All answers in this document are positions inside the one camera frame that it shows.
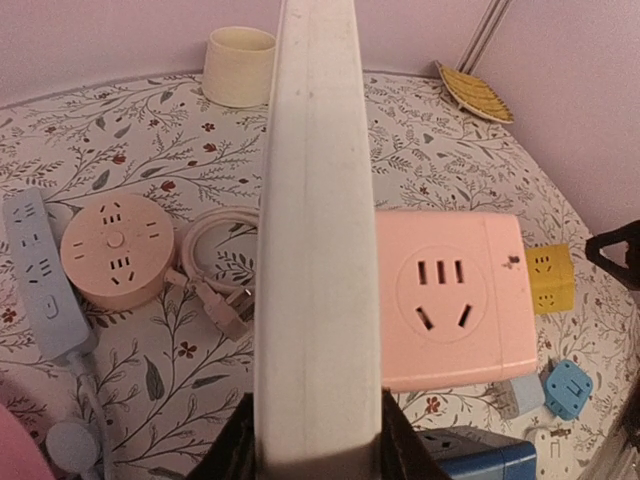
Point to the yellow cube socket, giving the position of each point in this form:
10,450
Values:
552,278

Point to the cream ceramic mug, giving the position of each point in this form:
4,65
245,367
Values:
238,67

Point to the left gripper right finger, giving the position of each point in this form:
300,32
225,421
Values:
400,453

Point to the blue square plug adapter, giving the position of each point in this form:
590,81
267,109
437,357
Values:
567,389

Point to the small light blue adapter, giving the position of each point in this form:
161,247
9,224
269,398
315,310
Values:
519,396

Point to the yellow woven basket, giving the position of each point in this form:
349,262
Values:
474,95

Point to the pink cube socket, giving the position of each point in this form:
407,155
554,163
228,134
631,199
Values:
455,300

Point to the white plug adapter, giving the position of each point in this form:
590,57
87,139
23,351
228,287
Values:
561,454

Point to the blue cube socket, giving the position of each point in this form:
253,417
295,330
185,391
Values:
465,452

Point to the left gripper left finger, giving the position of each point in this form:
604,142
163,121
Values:
232,455

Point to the pink round power socket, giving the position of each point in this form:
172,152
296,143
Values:
117,250

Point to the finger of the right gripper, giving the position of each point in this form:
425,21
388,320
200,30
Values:
617,253

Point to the floral tablecloth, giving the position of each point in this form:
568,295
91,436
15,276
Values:
168,381

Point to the long white power strip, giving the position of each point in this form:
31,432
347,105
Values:
317,379

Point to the pink round plate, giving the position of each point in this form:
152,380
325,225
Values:
21,459

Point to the light blue power strip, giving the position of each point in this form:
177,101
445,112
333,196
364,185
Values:
56,318

